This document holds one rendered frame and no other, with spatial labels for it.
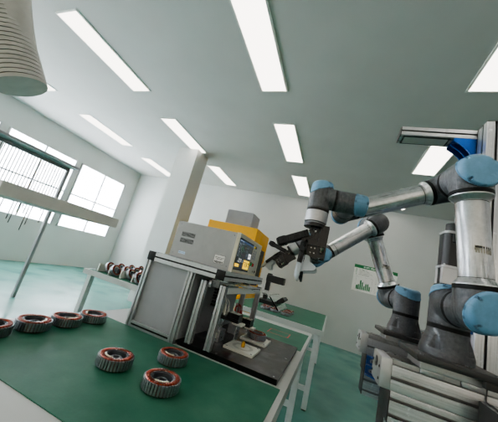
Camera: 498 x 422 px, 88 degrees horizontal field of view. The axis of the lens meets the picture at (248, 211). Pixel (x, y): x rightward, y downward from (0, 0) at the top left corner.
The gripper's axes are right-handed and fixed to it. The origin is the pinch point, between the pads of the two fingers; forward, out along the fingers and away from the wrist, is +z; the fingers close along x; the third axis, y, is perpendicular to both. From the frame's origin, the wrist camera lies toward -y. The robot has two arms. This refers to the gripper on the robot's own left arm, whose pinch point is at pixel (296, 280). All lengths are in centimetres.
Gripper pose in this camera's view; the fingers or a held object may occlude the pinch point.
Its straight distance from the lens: 89.5
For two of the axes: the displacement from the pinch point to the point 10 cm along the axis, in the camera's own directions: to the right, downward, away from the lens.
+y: 9.3, 1.7, -3.3
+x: 2.7, 2.8, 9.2
